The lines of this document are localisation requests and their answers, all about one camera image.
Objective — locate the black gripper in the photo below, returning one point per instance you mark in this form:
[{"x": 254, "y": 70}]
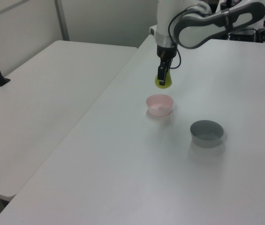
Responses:
[{"x": 166, "y": 52}]

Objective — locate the green pear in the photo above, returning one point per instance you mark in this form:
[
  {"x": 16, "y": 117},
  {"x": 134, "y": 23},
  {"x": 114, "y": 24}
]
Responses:
[{"x": 168, "y": 84}]

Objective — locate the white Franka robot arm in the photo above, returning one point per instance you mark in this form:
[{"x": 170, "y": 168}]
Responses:
[{"x": 165, "y": 18}]

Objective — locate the pink plastic bowl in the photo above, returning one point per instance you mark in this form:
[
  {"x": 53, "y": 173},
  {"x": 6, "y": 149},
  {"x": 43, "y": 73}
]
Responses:
[{"x": 159, "y": 105}]

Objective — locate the grey plastic bowl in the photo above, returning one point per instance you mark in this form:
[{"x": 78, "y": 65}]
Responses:
[{"x": 206, "y": 137}]

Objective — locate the dark lab equipment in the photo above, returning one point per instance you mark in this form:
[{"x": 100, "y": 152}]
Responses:
[{"x": 247, "y": 35}]

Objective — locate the white side table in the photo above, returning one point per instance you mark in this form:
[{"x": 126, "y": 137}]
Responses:
[{"x": 40, "y": 98}]

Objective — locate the grey partition post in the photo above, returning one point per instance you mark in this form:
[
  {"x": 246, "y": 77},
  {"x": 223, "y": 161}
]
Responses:
[{"x": 62, "y": 21}]

